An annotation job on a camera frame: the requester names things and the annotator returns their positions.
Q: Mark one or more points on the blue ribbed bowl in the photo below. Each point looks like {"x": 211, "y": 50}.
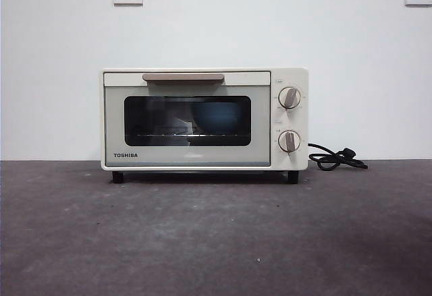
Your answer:
{"x": 216, "y": 117}

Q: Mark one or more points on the cream Toshiba toaster oven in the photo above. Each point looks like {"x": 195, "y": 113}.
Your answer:
{"x": 189, "y": 157}

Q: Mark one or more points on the beige oven knob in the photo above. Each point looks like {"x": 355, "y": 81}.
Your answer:
{"x": 289, "y": 98}
{"x": 289, "y": 141}

